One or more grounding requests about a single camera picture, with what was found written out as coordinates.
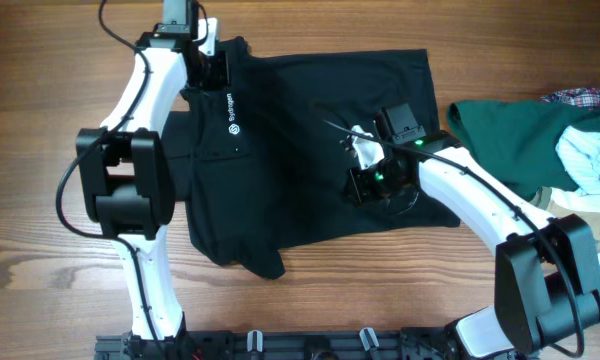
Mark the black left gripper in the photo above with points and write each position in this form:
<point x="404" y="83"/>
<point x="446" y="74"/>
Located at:
<point x="220" y="79"/>

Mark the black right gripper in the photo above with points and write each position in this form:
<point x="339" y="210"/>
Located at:
<point x="361" y="195"/>

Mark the black polo shirt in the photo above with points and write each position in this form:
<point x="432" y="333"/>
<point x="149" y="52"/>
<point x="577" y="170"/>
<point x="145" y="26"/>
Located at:
<point x="261" y="164"/>

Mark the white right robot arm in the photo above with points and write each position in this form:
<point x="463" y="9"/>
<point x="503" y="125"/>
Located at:
<point x="547" y="273"/>

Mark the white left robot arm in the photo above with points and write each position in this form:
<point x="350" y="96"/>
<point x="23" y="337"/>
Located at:
<point x="126" y="184"/>

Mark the green garment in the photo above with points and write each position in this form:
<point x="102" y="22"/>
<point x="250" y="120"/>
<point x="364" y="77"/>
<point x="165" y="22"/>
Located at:
<point x="516" y="141"/>

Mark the light blue striped shirt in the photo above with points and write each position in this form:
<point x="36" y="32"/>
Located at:
<point x="579" y="153"/>

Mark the red plaid shirt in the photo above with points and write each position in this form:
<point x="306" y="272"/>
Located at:
<point x="586" y="97"/>

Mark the beige cream garment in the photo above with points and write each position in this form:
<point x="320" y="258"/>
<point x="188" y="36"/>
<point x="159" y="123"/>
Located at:
<point x="561" y="203"/>

